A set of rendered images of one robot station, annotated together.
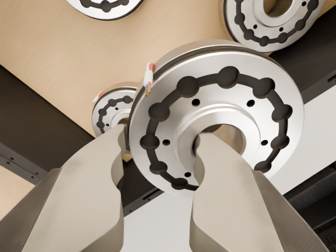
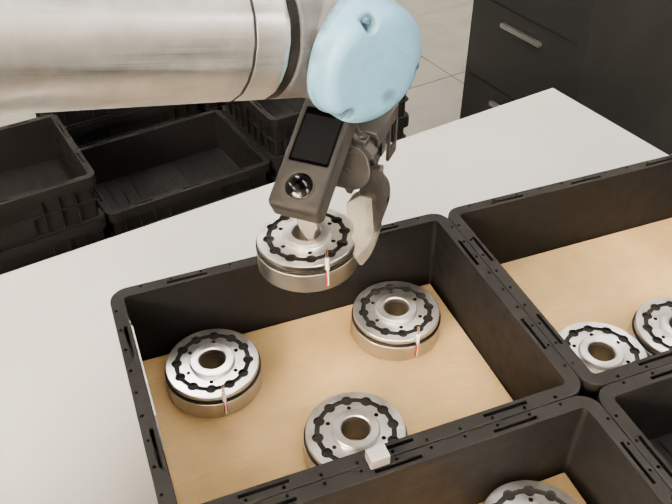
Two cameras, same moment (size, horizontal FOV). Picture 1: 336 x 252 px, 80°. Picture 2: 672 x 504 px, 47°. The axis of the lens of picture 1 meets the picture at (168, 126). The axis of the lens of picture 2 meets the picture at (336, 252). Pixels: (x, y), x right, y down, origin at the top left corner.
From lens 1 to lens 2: 0.67 m
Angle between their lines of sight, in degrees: 23
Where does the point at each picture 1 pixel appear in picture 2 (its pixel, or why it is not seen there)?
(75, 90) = (450, 368)
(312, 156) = (172, 240)
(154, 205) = not seen: hidden behind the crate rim
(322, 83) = (211, 272)
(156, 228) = (461, 191)
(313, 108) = not seen: hidden behind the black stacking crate
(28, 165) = (491, 280)
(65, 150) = (471, 298)
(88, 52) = (413, 395)
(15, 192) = (613, 286)
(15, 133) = (499, 315)
